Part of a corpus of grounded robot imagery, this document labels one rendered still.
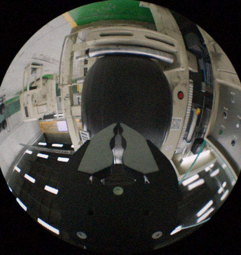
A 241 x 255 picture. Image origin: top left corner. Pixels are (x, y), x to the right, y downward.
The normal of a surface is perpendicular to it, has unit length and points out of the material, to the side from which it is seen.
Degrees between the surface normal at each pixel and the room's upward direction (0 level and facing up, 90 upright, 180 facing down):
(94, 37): 90
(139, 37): 90
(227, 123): 90
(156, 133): 91
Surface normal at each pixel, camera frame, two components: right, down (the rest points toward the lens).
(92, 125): -0.24, 0.34
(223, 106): -1.00, 0.00
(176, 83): 0.03, 0.42
